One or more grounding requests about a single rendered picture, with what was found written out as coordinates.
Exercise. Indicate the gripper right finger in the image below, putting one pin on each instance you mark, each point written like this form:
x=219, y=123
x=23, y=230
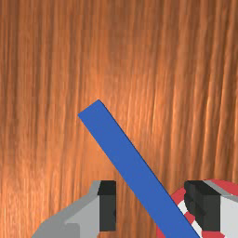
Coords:
x=214, y=210

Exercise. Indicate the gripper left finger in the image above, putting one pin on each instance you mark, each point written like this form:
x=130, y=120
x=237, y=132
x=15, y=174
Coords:
x=89, y=214

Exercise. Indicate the long blue stick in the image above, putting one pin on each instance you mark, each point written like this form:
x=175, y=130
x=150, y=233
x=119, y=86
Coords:
x=130, y=158

